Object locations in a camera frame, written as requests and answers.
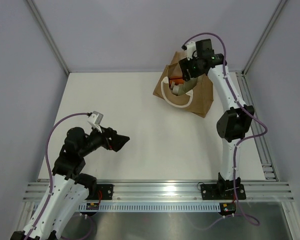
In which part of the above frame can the beige pump soap bottle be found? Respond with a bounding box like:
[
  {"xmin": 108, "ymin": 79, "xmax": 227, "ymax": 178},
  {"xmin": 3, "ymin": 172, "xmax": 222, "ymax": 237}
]
[{"xmin": 169, "ymin": 78, "xmax": 198, "ymax": 96}]

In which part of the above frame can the left aluminium frame post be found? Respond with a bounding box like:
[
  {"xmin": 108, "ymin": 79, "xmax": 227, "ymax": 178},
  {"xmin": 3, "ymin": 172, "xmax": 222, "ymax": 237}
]
[{"xmin": 24, "ymin": 0, "xmax": 71, "ymax": 77}]

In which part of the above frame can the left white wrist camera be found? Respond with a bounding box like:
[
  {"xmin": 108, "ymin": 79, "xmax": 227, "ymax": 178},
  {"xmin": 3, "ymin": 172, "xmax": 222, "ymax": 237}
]
[{"xmin": 87, "ymin": 111, "xmax": 104, "ymax": 133}]

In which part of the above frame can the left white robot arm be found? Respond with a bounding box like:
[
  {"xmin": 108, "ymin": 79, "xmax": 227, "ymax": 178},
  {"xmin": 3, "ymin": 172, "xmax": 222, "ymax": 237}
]
[{"xmin": 11, "ymin": 127, "xmax": 130, "ymax": 240}]

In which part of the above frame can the right side aluminium rail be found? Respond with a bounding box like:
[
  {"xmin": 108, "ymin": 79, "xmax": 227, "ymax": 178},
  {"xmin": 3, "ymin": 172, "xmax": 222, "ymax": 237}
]
[{"xmin": 235, "ymin": 71, "xmax": 278, "ymax": 182}]

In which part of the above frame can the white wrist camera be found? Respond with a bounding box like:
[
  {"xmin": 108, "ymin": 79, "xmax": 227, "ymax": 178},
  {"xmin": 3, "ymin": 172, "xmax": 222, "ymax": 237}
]
[
  {"xmin": 87, "ymin": 111, "xmax": 104, "ymax": 133},
  {"xmin": 181, "ymin": 41, "xmax": 198, "ymax": 60}
]

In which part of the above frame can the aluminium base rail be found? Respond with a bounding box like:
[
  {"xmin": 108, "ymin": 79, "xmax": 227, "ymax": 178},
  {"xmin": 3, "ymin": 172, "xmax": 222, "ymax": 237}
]
[{"xmin": 21, "ymin": 180, "xmax": 296, "ymax": 204}]

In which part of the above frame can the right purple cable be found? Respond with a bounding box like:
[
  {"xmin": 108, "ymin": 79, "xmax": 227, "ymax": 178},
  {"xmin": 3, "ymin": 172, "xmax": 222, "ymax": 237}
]
[{"xmin": 182, "ymin": 32, "xmax": 269, "ymax": 231}]

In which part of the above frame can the white slotted cable duct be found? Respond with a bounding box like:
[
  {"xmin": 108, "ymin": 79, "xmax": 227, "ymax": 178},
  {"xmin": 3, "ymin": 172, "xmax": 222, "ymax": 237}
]
[{"xmin": 78, "ymin": 202, "xmax": 221, "ymax": 213}]

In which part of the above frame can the aluminium frame post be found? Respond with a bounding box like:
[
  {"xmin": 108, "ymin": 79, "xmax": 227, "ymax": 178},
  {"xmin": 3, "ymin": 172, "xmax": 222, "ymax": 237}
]
[
  {"xmin": 241, "ymin": 0, "xmax": 289, "ymax": 76},
  {"xmin": 24, "ymin": 0, "xmax": 71, "ymax": 77}
]

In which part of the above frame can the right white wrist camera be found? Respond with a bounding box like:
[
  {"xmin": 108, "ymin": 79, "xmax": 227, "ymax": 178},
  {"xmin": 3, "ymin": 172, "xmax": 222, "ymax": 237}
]
[{"xmin": 181, "ymin": 41, "xmax": 198, "ymax": 60}]

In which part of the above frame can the brown canvas tote bag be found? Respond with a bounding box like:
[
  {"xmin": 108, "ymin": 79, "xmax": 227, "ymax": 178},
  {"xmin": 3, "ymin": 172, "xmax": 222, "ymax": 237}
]
[{"xmin": 153, "ymin": 51, "xmax": 214, "ymax": 118}]

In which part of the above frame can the right aluminium frame post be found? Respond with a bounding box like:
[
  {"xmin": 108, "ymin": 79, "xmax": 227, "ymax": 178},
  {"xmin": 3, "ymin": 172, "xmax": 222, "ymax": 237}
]
[{"xmin": 241, "ymin": 0, "xmax": 289, "ymax": 76}]

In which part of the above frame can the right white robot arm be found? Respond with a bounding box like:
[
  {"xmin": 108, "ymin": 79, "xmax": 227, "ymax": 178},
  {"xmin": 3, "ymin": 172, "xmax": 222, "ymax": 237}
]
[{"xmin": 179, "ymin": 39, "xmax": 255, "ymax": 201}]

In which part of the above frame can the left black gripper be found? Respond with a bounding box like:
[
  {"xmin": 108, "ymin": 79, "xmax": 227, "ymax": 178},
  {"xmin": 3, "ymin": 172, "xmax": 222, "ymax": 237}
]
[{"xmin": 79, "ymin": 123, "xmax": 129, "ymax": 158}]

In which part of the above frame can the orange blue small object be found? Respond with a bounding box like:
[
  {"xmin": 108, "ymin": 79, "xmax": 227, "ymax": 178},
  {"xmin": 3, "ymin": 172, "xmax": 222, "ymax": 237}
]
[{"xmin": 168, "ymin": 77, "xmax": 185, "ymax": 85}]

